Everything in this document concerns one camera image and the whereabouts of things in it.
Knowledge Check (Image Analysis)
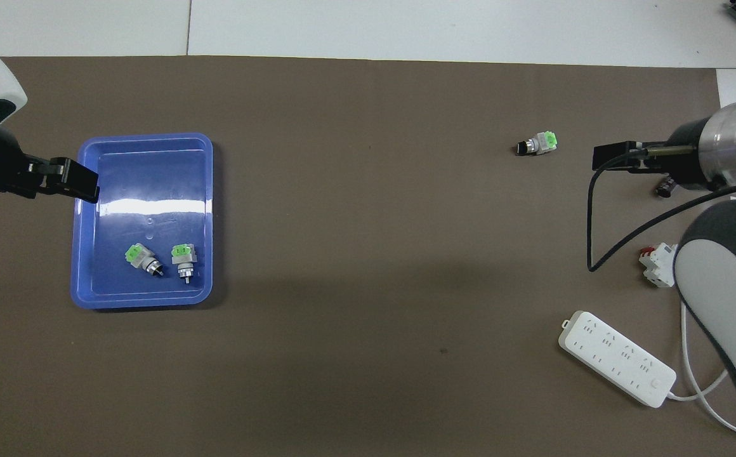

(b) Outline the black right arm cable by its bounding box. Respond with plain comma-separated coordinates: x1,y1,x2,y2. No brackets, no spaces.
587,145,736,274

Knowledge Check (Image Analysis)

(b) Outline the orange block selector switch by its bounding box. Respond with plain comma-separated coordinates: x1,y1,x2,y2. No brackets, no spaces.
171,243,199,284

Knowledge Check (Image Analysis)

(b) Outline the white power strip cable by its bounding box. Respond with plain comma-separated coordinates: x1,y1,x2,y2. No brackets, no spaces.
666,301,736,440

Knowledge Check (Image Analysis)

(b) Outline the brown table mat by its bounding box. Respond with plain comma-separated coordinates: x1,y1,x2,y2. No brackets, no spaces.
0,56,736,457

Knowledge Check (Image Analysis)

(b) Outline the white power strip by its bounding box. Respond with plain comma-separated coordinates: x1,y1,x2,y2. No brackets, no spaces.
558,310,678,409

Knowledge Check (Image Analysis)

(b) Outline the green block selector switch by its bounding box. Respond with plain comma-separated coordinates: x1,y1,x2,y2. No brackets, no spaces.
124,244,168,279
516,131,559,157

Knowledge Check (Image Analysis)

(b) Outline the white red circuit breaker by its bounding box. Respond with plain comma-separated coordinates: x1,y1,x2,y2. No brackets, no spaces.
639,243,680,288

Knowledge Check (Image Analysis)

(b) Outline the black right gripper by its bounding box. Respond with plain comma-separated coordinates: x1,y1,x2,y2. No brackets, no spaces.
593,117,711,191

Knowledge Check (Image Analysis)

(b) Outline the blue plastic tray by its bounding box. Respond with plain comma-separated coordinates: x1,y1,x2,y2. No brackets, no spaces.
70,132,214,310

